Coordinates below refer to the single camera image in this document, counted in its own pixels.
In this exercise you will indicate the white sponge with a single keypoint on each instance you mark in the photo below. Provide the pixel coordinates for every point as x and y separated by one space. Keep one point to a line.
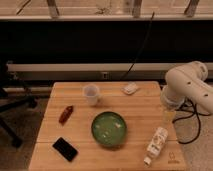
130 88

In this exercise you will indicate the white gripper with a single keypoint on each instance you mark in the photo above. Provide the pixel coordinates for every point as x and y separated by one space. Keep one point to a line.
168 114

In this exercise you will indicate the wooden table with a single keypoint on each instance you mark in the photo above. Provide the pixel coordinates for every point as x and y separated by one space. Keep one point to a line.
142 112

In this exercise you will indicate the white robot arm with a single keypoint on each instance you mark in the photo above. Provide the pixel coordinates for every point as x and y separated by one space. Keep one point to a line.
186 82

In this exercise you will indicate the white plastic bottle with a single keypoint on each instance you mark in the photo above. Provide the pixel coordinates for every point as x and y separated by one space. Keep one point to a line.
156 145

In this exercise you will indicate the green bowl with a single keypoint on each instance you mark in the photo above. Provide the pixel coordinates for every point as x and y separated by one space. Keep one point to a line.
109 129

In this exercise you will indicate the red brown oblong object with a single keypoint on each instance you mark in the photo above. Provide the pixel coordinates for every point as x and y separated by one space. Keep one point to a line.
65 115

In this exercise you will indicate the black smartphone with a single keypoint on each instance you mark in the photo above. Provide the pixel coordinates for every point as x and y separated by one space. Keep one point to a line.
65 149

